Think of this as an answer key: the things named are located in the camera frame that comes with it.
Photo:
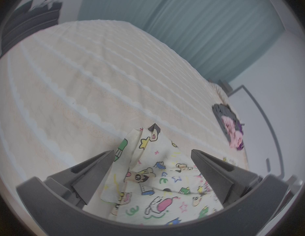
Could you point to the grey bedside table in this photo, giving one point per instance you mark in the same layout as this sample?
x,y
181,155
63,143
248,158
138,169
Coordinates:
x,y
226,85

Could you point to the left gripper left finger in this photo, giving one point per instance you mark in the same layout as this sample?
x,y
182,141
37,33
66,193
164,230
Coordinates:
x,y
92,173

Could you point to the cream pillow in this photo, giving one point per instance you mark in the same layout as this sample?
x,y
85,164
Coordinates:
x,y
220,91

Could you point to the purple garment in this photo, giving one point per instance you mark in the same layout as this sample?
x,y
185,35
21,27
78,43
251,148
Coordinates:
x,y
241,131

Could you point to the black garment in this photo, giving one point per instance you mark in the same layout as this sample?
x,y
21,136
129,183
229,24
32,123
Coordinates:
x,y
227,111

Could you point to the bed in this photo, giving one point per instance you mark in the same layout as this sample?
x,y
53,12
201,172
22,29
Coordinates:
x,y
81,82

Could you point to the blue-green curtain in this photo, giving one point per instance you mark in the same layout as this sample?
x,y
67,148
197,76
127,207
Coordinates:
x,y
113,1
216,33

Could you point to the pink garment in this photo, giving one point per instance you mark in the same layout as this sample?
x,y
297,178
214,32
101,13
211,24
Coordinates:
x,y
232,131

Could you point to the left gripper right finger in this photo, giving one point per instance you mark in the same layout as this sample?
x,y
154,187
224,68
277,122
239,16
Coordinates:
x,y
218,178

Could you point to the white printed pyjama top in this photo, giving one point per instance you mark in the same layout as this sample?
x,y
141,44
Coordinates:
x,y
155,181

